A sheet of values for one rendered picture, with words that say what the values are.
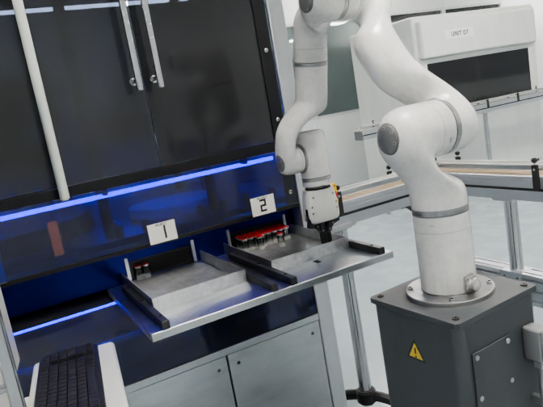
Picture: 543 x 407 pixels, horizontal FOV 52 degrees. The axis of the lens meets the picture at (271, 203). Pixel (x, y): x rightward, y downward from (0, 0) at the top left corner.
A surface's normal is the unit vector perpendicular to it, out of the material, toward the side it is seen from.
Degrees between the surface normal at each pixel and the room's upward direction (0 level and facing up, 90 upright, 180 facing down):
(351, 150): 90
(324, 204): 92
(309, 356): 90
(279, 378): 90
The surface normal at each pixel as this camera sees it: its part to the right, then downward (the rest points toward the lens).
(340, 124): 0.47, 0.07
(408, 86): -0.12, 0.75
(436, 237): -0.44, 0.23
